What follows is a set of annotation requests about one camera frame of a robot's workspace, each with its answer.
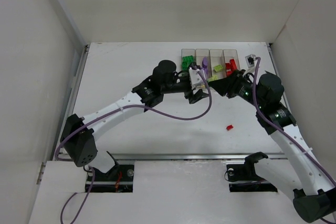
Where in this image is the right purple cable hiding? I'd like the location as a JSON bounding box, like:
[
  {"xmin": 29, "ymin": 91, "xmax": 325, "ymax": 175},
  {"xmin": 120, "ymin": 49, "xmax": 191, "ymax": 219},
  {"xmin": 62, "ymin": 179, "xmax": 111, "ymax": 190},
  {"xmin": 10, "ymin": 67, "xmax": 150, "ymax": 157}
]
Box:
[{"xmin": 251, "ymin": 56, "xmax": 336, "ymax": 224}]

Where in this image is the clear container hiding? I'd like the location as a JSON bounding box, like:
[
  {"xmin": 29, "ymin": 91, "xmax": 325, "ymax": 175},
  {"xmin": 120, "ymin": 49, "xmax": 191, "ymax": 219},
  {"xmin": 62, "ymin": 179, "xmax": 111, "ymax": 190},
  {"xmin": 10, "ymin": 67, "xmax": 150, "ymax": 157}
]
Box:
[
  {"xmin": 181, "ymin": 49, "xmax": 196, "ymax": 71},
  {"xmin": 209, "ymin": 49, "xmax": 225, "ymax": 79},
  {"xmin": 195, "ymin": 49, "xmax": 212, "ymax": 79},
  {"xmin": 224, "ymin": 49, "xmax": 240, "ymax": 77}
]

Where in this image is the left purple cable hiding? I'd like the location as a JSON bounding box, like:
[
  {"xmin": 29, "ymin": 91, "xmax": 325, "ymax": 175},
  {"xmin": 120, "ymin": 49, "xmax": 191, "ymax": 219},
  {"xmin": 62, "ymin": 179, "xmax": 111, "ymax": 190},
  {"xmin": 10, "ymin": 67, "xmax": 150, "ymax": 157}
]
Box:
[{"xmin": 54, "ymin": 69, "xmax": 213, "ymax": 224}]

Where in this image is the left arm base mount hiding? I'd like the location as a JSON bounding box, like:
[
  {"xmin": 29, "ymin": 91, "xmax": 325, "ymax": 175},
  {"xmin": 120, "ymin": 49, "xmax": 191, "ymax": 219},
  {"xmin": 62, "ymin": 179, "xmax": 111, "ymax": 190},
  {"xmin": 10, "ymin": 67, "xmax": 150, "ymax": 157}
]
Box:
[{"xmin": 83, "ymin": 152, "xmax": 134, "ymax": 193}]

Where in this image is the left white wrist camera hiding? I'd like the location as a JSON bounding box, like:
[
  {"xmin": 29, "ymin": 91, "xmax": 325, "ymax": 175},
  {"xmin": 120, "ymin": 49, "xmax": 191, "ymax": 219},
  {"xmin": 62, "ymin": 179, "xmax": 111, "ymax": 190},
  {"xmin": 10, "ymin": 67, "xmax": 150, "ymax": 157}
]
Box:
[{"xmin": 188, "ymin": 68, "xmax": 207, "ymax": 89}]

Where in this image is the small purple lego brick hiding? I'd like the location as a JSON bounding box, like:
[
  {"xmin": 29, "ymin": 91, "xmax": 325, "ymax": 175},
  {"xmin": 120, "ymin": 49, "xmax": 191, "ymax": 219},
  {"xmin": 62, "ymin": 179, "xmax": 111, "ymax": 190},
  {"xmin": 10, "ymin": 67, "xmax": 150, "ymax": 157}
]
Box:
[{"xmin": 202, "ymin": 57, "xmax": 209, "ymax": 69}]

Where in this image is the light green lego brick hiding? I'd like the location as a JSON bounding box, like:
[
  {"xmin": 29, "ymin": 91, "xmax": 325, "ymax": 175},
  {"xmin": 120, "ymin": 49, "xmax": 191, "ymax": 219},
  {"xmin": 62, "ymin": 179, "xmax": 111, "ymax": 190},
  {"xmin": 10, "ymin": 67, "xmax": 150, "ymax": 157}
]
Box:
[{"xmin": 213, "ymin": 65, "xmax": 224, "ymax": 73}]

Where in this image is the aluminium rail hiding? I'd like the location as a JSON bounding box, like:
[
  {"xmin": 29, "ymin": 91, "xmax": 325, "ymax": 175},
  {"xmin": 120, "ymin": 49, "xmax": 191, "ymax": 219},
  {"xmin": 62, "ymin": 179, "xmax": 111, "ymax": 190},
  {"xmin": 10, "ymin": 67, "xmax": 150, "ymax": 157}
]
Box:
[{"xmin": 56, "ymin": 152, "xmax": 289, "ymax": 161}]

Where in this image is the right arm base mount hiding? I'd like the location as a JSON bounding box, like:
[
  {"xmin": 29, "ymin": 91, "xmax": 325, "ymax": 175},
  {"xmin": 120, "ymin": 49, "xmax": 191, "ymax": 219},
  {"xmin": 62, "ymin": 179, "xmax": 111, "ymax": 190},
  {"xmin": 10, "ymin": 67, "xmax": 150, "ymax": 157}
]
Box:
[{"xmin": 224, "ymin": 152, "xmax": 278, "ymax": 193}]

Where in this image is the pale green lego brick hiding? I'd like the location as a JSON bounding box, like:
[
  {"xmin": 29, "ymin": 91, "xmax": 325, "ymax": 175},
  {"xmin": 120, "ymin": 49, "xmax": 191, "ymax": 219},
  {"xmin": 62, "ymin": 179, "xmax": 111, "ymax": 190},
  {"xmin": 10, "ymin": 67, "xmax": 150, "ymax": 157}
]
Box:
[{"xmin": 207, "ymin": 76, "xmax": 218, "ymax": 82}]

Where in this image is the long green lego brick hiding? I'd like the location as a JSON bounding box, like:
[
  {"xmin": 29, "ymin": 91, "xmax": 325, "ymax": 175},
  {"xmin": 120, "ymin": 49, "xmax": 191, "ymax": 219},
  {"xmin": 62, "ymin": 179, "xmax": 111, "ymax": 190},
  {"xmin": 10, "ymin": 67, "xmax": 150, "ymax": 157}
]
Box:
[{"xmin": 182, "ymin": 55, "xmax": 196, "ymax": 71}]

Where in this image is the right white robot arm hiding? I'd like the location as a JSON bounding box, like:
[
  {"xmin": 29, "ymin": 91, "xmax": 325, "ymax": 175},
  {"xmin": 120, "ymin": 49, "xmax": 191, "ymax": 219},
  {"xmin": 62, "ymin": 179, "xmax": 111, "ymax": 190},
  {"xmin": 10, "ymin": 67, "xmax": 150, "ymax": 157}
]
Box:
[{"xmin": 209, "ymin": 70, "xmax": 335, "ymax": 223}]

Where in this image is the purple cable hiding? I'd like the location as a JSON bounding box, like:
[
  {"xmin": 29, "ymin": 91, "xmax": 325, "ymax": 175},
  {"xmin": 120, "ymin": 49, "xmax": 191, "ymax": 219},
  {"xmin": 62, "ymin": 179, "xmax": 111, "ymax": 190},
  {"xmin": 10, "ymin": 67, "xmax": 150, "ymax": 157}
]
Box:
[
  {"xmin": 54, "ymin": 69, "xmax": 213, "ymax": 224},
  {"xmin": 251, "ymin": 56, "xmax": 336, "ymax": 224}
]

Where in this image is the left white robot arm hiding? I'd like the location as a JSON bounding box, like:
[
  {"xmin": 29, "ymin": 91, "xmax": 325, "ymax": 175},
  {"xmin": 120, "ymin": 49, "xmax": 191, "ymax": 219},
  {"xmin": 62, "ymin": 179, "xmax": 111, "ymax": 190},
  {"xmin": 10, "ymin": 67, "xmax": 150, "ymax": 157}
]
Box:
[{"xmin": 55, "ymin": 60, "xmax": 211, "ymax": 175}]

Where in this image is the red square lego brick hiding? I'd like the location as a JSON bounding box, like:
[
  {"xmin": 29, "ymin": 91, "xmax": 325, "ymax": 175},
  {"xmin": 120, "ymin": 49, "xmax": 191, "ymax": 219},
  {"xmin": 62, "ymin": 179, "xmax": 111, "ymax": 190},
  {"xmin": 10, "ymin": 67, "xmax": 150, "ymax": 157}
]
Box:
[{"xmin": 225, "ymin": 63, "xmax": 232, "ymax": 77}]

